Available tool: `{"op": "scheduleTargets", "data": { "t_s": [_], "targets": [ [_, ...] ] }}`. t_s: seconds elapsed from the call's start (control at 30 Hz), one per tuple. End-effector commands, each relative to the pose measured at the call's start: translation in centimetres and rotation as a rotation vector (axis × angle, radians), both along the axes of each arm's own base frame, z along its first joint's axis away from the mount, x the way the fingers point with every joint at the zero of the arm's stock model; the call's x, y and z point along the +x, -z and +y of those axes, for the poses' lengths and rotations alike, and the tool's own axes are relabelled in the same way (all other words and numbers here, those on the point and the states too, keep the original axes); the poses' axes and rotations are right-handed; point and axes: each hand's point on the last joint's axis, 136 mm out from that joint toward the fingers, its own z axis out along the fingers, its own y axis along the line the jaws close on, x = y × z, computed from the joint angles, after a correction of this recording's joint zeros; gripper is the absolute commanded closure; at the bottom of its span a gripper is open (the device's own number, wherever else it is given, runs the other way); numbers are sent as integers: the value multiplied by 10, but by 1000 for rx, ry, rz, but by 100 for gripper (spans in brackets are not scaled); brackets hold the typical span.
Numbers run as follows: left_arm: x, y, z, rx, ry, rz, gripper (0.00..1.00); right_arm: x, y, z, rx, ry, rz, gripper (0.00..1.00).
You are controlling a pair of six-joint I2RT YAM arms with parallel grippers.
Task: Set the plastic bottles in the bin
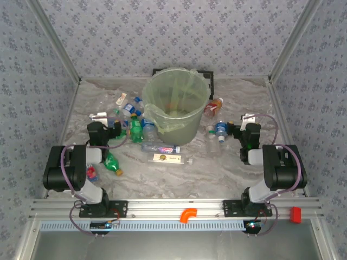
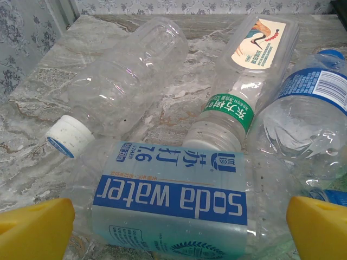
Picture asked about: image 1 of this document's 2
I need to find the aluminium lower frame profile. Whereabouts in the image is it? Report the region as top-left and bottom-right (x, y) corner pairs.
(310, 218), (336, 260)
(15, 218), (41, 260)

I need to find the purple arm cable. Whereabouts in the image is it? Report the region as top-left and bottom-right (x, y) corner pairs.
(61, 115), (130, 237)
(245, 113), (303, 237)

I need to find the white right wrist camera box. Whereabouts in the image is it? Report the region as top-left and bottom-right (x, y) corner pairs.
(240, 113), (258, 130)

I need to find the clear plastic bottle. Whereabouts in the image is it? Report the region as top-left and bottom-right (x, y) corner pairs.
(205, 125), (221, 159)

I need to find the green bottle yellow cap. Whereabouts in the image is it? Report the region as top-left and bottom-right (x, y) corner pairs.
(128, 113), (145, 144)

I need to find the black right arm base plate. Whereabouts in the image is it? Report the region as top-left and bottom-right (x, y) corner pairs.
(222, 199), (273, 217)

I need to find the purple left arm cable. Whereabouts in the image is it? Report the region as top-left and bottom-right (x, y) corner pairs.
(61, 115), (130, 237)

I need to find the clear bottle cream label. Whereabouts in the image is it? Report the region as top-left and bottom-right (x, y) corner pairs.
(147, 152), (195, 166)

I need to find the clear bottle purple blue label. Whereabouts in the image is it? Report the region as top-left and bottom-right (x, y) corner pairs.
(140, 142), (181, 154)

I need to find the crushed red plastic bottle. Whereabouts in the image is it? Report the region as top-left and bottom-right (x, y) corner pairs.
(86, 165), (99, 181)

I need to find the orange pipe elbow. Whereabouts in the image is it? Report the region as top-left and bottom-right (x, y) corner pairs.
(179, 207), (198, 224)

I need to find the black checkerboard calibration board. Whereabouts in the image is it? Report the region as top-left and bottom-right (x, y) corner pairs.
(152, 68), (215, 100)

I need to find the slotted pale blue cable duct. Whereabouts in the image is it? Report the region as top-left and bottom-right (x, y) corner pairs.
(40, 219), (249, 232)

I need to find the green bottle orange cap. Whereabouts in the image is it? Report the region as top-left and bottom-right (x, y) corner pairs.
(104, 151), (125, 177)

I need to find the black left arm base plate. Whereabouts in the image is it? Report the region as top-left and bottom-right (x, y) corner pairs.
(78, 200), (128, 218)

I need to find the orange bottle with red label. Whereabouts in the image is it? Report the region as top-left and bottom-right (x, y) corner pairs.
(203, 97), (224, 119)

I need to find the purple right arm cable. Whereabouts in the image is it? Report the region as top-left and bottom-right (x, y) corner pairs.
(245, 113), (303, 237)

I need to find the aluminium frame post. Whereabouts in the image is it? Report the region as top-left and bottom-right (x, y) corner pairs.
(26, 0), (82, 83)
(267, 0), (324, 83)

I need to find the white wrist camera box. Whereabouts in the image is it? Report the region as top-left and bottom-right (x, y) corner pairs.
(240, 113), (258, 130)
(88, 112), (108, 122)

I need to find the red plastic block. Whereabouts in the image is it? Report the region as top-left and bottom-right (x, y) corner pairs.
(289, 206), (302, 224)

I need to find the blue label white cap bottle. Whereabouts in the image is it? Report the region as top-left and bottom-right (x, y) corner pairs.
(215, 121), (229, 144)

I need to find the long aluminium mounting rail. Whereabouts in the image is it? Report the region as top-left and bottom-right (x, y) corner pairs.
(28, 198), (325, 219)

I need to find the translucent green trash bin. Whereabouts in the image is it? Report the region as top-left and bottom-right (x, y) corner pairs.
(143, 67), (210, 146)

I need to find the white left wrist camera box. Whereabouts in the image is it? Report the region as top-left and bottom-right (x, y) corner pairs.
(88, 112), (108, 122)

